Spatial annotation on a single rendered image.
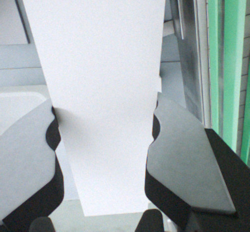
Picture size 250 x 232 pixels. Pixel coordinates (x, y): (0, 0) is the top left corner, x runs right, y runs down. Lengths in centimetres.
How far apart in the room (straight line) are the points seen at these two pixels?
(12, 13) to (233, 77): 45
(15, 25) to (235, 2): 42
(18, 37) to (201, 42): 40
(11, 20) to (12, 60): 10
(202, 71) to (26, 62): 42
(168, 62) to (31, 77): 37
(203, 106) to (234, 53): 17
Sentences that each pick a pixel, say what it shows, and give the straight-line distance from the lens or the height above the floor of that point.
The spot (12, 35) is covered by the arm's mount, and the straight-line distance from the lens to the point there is 50.
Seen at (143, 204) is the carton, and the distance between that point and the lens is 19.
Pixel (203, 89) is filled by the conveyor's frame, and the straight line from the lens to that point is 40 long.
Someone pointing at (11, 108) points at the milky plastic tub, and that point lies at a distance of 60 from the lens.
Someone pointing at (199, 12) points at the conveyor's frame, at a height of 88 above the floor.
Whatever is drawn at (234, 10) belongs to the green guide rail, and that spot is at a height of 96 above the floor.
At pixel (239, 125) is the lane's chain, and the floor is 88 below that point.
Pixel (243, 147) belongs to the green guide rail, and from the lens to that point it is 55.
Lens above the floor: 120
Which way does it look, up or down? 58 degrees down
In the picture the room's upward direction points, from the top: 173 degrees clockwise
